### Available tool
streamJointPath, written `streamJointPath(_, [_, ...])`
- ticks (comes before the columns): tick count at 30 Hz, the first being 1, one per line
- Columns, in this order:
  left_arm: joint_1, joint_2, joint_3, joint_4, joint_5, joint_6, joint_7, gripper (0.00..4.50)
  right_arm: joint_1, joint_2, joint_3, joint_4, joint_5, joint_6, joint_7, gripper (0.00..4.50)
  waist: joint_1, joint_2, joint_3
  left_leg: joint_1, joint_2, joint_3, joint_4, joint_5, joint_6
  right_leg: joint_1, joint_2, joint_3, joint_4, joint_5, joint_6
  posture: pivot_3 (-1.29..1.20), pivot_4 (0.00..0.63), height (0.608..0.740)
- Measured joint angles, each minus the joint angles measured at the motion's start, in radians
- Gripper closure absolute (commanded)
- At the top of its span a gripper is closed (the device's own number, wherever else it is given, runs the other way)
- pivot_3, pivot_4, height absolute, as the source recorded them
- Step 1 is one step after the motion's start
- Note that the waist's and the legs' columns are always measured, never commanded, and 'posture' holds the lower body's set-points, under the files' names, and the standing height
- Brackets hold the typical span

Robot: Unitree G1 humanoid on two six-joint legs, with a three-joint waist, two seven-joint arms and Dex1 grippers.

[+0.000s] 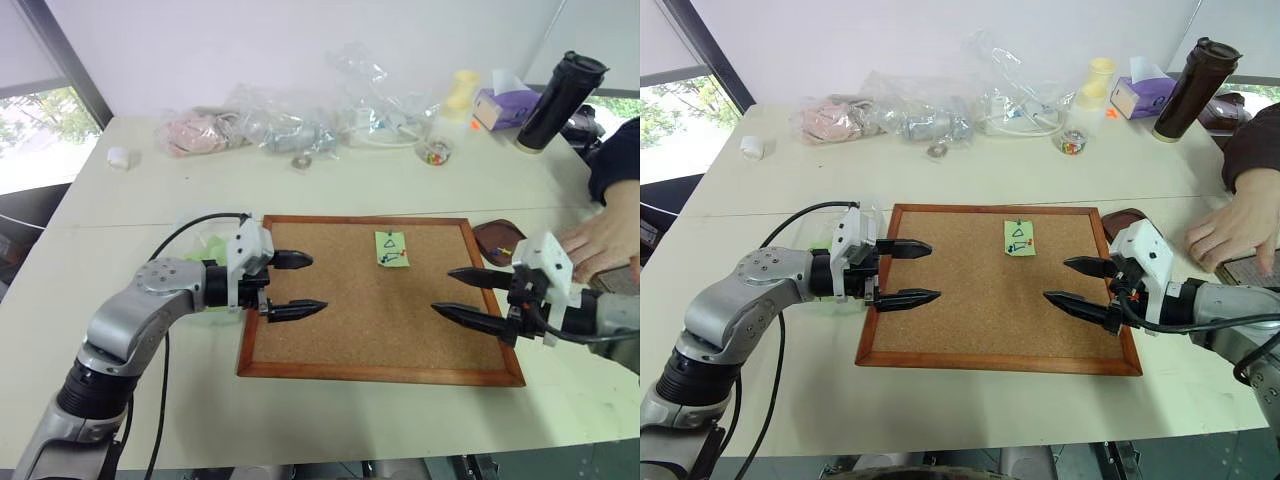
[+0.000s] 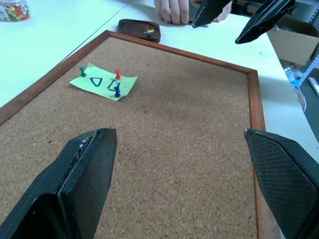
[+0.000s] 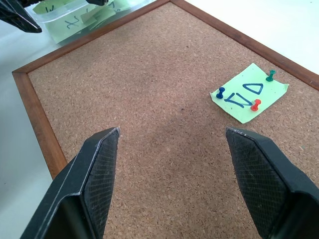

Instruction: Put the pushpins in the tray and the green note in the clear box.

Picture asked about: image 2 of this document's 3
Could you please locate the dark brown wooden tray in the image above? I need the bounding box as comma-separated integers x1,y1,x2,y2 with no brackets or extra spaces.
117,18,161,44

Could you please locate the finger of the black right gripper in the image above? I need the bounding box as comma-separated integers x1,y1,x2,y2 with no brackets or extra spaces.
192,0,233,29
235,0,296,45

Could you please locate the cork board with wooden frame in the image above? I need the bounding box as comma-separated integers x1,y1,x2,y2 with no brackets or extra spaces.
0,29,282,239

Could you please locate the blue clear plastic bag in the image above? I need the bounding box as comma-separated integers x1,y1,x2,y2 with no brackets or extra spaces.
285,66,304,88

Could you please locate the jar of colourful pins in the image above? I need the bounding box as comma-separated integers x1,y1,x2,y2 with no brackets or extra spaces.
0,0,31,22

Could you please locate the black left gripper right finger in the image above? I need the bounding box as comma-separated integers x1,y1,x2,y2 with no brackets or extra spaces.
243,128,319,239

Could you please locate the black furniture frame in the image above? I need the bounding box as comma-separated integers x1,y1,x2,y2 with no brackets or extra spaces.
231,0,266,17

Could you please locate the brown cardboard box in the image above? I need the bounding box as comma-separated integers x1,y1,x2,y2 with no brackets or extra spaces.
266,16,319,67

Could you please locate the green paper note with triangles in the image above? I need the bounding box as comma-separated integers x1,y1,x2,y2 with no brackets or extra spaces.
69,63,139,102

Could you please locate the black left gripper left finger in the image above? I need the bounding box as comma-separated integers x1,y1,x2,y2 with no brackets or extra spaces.
0,127,118,239

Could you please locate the person's bare hand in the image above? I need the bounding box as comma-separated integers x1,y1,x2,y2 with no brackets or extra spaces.
154,0,193,25
211,4,233,23

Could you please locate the perforated grey metal bar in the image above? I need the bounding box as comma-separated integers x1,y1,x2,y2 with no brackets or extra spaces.
298,48,319,87

